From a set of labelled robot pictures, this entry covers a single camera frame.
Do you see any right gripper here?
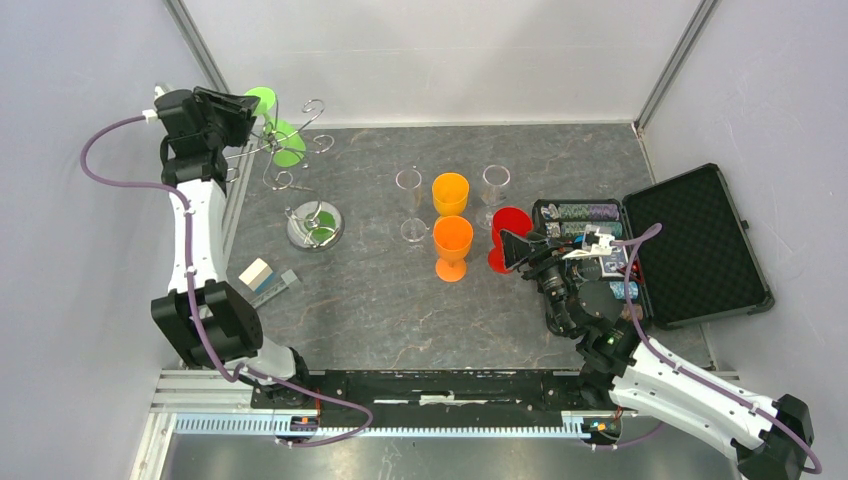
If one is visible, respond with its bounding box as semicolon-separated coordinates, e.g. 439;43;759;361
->
497;229;583;336

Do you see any red wine glass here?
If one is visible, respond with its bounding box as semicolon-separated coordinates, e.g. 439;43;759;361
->
487;206;533;274

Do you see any green wine glass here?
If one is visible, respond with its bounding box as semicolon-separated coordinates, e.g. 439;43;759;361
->
245;86;306;169

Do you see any orange wine glass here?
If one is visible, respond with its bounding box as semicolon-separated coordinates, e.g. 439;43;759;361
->
433;216;474;283

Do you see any clear wine glass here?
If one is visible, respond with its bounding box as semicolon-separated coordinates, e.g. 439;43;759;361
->
395;168;429;243
475;164;511;230

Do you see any yellow wine glass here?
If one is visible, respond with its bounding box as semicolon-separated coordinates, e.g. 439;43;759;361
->
431;172;470;217

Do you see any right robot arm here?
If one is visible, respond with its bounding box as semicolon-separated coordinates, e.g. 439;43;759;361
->
499;223;823;479

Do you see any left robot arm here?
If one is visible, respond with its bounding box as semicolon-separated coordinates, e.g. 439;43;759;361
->
142;87;314;408

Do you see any chrome wine glass rack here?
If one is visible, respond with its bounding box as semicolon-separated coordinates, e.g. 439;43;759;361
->
227;99;344;252

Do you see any blue playing card deck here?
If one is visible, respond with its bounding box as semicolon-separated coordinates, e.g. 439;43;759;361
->
598;255;628;278

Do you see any beige and blue toy brick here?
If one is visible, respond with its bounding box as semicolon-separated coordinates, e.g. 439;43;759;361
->
238;258;276;293

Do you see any grey toy girder piece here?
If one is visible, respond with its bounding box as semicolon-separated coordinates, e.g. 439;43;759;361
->
250;269;301;309

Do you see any black poker chip case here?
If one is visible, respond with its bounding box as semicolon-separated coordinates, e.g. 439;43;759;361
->
531;163;775;330

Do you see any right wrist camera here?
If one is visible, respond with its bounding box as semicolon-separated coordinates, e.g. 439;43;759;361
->
564;225;624;259

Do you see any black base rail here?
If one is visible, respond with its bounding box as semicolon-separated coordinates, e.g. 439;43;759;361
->
251;349;645;432

